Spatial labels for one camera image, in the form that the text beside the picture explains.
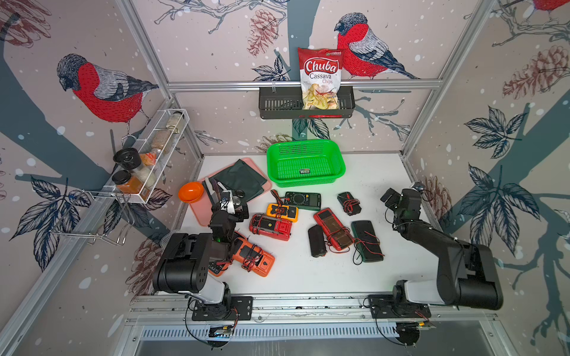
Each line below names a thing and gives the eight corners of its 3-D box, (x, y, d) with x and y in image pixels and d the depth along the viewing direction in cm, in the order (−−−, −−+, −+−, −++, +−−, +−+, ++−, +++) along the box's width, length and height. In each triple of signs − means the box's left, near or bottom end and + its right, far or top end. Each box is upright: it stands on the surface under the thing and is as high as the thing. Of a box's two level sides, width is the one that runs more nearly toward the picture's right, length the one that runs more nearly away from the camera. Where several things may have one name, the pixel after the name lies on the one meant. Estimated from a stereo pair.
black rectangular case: (313, 257, 86) (313, 254, 83) (308, 230, 93) (308, 226, 90) (326, 256, 86) (327, 252, 83) (320, 229, 93) (321, 224, 90)
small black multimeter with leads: (348, 216, 97) (349, 212, 94) (337, 198, 103) (338, 194, 100) (361, 211, 99) (363, 207, 96) (349, 194, 105) (351, 189, 102)
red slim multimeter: (338, 253, 87) (340, 250, 84) (313, 216, 97) (313, 213, 95) (353, 244, 89) (355, 241, 86) (327, 209, 99) (328, 205, 97)
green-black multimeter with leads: (363, 263, 84) (365, 261, 82) (350, 223, 94) (352, 221, 93) (384, 260, 85) (386, 258, 83) (369, 221, 95) (370, 219, 93)
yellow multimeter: (265, 218, 97) (264, 214, 94) (269, 205, 101) (268, 202, 98) (297, 223, 95) (297, 219, 93) (299, 210, 99) (299, 206, 97)
